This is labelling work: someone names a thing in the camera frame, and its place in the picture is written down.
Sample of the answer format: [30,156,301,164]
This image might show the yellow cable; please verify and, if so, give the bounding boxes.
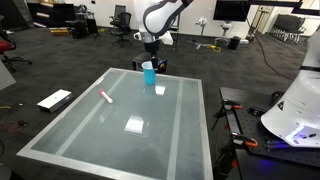
[207,44,222,54]

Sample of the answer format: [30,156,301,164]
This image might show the white tripod stand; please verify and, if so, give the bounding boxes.
[190,16,210,50]

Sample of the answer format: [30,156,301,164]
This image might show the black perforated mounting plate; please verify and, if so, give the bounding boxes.
[219,86,320,168]

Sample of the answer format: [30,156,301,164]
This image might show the black trash bin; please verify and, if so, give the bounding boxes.
[227,35,242,51]

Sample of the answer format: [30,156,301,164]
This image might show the black office chair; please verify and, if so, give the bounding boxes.
[110,11,133,47]
[109,4,127,26]

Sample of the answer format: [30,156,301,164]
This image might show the pink white marker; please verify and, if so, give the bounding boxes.
[98,88,114,105]

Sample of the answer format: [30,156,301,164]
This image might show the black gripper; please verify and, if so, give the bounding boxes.
[143,41,161,70]

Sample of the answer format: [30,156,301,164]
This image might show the orange handled black clamp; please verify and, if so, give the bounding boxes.
[229,131,259,149]
[222,99,243,112]

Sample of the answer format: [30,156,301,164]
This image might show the red office chair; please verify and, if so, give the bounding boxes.
[0,14,34,70]

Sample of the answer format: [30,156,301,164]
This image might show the long black floor cable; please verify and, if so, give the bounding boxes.
[245,18,303,82]

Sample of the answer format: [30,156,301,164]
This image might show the stacked black chairs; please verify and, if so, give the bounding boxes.
[267,13,307,45]

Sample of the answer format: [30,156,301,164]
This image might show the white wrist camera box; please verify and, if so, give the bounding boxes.
[159,31,175,46]

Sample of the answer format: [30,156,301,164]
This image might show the black wall monitor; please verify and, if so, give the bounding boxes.
[212,0,250,23]

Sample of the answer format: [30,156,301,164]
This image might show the white flat box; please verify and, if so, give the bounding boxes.
[36,88,74,114]

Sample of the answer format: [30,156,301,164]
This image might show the blue plastic cup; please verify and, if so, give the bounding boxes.
[141,60,157,86]

